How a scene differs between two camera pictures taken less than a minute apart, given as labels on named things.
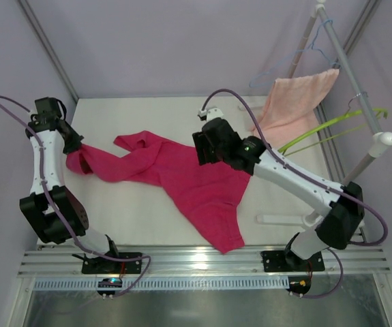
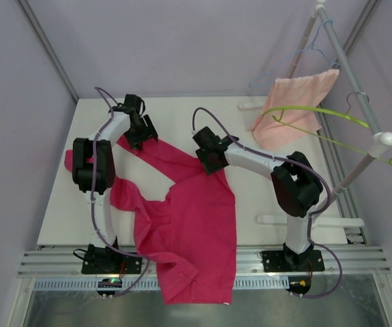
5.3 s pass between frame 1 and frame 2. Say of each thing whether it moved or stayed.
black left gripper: moved
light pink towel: stayed
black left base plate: stayed
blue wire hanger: stayed
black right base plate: stayed
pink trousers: moved
